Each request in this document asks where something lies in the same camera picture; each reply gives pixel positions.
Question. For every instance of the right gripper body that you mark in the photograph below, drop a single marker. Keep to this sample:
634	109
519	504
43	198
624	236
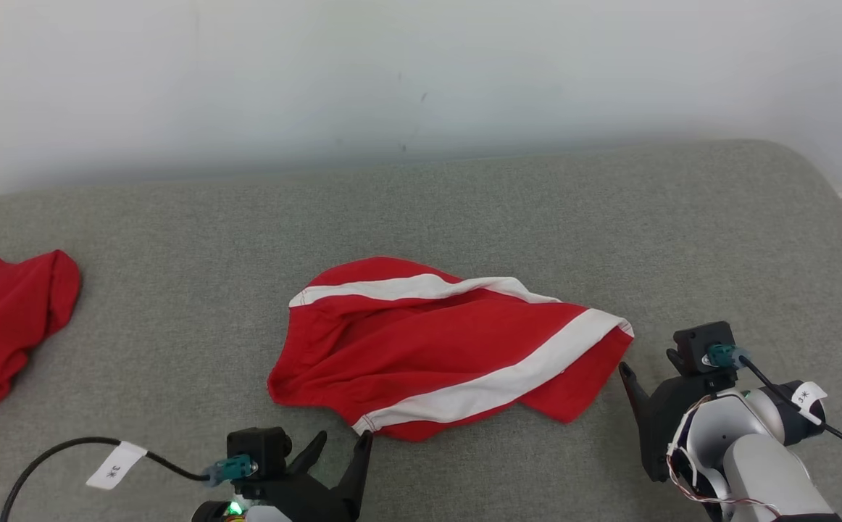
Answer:
664	420

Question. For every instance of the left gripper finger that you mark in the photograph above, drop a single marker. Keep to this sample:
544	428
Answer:
356	478
309	455

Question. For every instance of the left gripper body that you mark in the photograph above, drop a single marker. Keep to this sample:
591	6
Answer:
298	500

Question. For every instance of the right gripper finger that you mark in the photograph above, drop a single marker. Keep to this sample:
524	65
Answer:
637	399

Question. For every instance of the red shorts broad white band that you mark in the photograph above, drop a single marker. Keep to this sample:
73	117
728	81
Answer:
406	348

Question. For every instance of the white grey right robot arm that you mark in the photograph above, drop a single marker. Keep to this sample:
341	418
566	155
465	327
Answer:
761	471

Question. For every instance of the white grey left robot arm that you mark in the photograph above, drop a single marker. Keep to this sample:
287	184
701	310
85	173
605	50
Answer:
269	515

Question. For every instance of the teal left camera connector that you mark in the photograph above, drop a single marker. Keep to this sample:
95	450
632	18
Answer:
231	469

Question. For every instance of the teal camera connector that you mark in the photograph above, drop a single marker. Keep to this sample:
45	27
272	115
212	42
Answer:
231	469
722	355

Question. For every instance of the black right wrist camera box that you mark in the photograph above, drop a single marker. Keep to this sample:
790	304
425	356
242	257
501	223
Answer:
693	344

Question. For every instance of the teal right camera connector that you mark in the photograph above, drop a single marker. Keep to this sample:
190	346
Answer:
722	355

